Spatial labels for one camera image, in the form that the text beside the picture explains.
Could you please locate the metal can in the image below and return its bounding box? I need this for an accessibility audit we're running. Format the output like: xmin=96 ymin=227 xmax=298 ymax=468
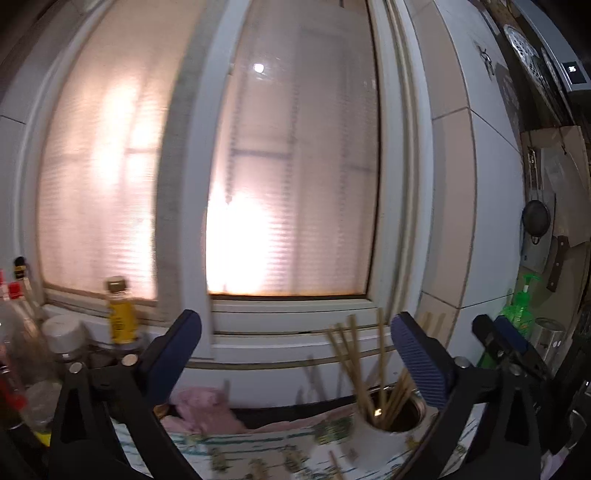
xmin=531 ymin=318 xmax=567 ymax=361

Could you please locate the white printed cup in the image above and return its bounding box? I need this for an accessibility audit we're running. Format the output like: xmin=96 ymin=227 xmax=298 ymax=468
xmin=345 ymin=385 xmax=440 ymax=472

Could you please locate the green soap dispenser bottle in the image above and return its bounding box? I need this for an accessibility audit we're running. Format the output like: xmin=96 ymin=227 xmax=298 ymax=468
xmin=501 ymin=274 xmax=542 ymax=340

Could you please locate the range hood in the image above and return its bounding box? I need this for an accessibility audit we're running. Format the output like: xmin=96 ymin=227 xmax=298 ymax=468
xmin=480 ymin=0 xmax=591 ymax=125

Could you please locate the white framed window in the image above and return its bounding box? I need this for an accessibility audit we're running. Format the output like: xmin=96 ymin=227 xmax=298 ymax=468
xmin=18 ymin=0 xmax=432 ymax=370

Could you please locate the pink cloth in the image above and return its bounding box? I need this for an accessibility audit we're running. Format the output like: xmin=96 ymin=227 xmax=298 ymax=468
xmin=161 ymin=387 xmax=252 ymax=435

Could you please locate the red capped clear bottle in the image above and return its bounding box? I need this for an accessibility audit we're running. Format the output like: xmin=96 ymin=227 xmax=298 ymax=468
xmin=0 ymin=279 xmax=49 ymax=416

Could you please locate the bundle of chopsticks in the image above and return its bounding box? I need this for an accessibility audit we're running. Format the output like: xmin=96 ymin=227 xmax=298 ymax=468
xmin=325 ymin=308 xmax=446 ymax=428

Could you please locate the cat print cloth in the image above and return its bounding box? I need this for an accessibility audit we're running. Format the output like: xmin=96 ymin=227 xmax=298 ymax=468
xmin=111 ymin=408 xmax=485 ymax=480

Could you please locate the wall hook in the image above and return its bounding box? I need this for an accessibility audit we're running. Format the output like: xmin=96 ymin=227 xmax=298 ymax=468
xmin=475 ymin=41 xmax=496 ymax=80

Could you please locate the yellow label sauce bottle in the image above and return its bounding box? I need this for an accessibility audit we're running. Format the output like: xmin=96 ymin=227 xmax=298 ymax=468
xmin=105 ymin=275 xmax=140 ymax=348

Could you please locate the white lid glass jar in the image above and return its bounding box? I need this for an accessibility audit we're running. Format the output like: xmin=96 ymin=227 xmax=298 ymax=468
xmin=42 ymin=315 xmax=89 ymax=363

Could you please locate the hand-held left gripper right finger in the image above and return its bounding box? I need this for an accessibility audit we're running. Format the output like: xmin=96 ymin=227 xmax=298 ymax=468
xmin=392 ymin=311 xmax=542 ymax=480

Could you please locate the wooden handled cleaver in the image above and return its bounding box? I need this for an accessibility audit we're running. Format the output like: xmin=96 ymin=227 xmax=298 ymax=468
xmin=546 ymin=234 xmax=571 ymax=292

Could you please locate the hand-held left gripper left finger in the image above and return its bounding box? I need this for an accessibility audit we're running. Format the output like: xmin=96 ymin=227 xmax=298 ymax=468
xmin=48 ymin=309 xmax=202 ymax=480

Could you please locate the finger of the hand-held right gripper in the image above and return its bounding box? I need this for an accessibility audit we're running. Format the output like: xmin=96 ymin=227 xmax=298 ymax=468
xmin=472 ymin=314 xmax=509 ymax=370
xmin=492 ymin=316 xmax=551 ymax=380

